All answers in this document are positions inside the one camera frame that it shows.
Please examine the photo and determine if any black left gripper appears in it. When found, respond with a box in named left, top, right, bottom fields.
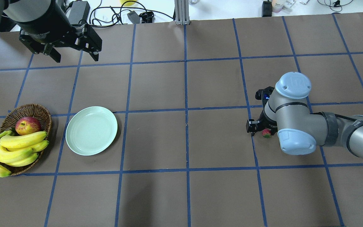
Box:
left=4, top=0, right=102, bottom=63

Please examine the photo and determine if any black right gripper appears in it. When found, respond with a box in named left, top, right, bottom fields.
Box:
left=246, top=87, right=278, bottom=137

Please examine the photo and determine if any red strawberry green cap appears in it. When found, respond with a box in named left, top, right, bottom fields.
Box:
left=262, top=128, right=273, bottom=138

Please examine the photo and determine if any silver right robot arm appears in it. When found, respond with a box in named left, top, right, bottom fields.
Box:
left=246, top=72, right=363, bottom=159

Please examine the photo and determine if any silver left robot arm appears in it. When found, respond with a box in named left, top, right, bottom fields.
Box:
left=0, top=0, right=102, bottom=63

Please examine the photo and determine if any light green plate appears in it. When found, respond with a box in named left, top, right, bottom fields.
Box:
left=65, top=106, right=118, bottom=156

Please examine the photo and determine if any black power adapter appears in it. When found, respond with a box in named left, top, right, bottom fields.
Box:
left=67, top=1, right=90, bottom=25

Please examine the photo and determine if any brown wicker basket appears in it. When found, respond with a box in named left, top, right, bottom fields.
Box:
left=0, top=103, right=52, bottom=176

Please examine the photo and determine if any red yellow apple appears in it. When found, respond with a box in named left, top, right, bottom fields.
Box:
left=15, top=116, right=41, bottom=135

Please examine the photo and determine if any yellow banana bunch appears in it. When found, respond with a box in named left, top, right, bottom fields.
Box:
left=0, top=131, right=49, bottom=177

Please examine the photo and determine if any paper cup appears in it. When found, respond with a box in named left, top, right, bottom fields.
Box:
left=271, top=0, right=286, bottom=13

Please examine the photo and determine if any aluminium frame post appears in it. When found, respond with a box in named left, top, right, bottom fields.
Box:
left=174, top=0, right=190, bottom=25

